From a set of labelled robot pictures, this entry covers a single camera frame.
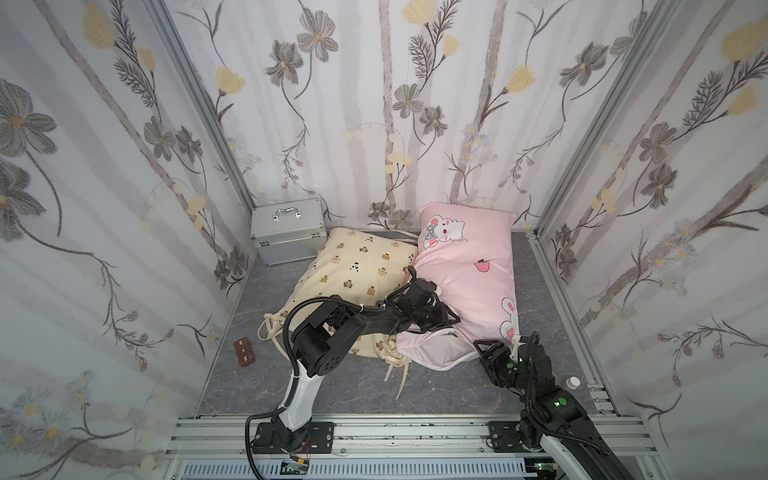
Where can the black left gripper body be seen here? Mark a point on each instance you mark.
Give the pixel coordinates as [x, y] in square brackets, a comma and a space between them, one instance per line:
[429, 301]

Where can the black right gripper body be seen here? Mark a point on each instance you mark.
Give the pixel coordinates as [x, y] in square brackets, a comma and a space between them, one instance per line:
[498, 360]

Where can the cream bear print pillow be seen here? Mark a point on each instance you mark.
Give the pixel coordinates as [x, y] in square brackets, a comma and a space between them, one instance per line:
[359, 267]

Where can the pink cartoon print pillow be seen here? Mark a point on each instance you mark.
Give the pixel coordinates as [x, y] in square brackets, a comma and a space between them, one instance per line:
[468, 253]

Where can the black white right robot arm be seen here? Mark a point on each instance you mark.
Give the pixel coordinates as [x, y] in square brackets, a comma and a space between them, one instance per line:
[577, 447]

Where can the small white capped bottle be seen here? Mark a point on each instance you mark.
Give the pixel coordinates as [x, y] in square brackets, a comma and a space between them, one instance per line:
[572, 383]

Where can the white ribbed vent strip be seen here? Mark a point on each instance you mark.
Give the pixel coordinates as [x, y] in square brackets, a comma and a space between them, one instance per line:
[407, 468]

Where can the silver aluminium case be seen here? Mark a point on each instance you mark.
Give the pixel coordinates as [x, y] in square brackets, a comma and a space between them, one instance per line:
[288, 232]

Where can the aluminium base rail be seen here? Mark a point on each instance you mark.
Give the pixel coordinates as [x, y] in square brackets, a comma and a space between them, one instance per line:
[224, 447]

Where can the brown wall socket block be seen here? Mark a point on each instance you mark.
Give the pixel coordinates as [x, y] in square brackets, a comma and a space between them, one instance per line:
[244, 352]

